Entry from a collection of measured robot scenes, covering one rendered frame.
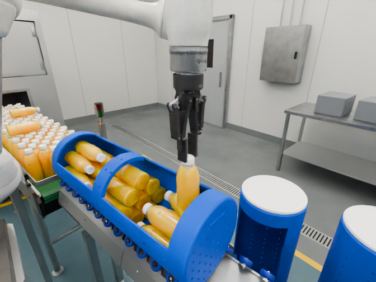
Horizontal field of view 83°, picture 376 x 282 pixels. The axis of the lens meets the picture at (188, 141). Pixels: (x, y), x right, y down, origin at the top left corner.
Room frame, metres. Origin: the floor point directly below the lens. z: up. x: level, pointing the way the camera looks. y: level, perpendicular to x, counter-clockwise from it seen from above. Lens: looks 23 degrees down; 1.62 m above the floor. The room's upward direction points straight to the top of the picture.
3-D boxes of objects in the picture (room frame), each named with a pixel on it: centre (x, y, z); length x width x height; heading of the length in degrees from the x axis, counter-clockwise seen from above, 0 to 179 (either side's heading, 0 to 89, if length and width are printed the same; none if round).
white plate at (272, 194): (0.80, -0.39, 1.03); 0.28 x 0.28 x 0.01
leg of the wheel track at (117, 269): (1.07, 0.51, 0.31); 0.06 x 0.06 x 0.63; 50
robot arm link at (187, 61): (0.54, 0.00, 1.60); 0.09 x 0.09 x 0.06
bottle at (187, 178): (0.55, 0.00, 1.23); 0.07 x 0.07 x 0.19
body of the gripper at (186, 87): (0.54, 0.00, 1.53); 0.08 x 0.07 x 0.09; 140
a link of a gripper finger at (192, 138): (0.56, -0.01, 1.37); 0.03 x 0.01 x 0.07; 50
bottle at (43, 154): (1.15, 0.86, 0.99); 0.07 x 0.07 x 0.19
